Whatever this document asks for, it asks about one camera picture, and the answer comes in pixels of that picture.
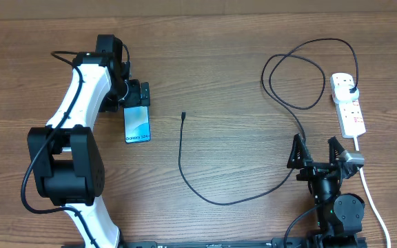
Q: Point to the white charger plug adapter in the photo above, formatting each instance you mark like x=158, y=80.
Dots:
x=343, y=94

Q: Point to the Samsung Galaxy smartphone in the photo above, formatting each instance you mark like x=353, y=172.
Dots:
x=137, y=124

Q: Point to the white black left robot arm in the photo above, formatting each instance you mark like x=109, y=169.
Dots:
x=66, y=172

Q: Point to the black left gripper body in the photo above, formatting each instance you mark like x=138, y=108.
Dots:
x=134, y=98

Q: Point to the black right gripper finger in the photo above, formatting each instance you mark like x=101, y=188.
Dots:
x=336, y=152
x=299, y=156

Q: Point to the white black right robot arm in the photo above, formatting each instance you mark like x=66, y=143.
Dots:
x=339, y=216

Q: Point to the white power extension strip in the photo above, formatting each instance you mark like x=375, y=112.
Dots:
x=349, y=114

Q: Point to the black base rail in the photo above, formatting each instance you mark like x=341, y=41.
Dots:
x=273, y=243

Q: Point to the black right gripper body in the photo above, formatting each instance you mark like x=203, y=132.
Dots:
x=312, y=171

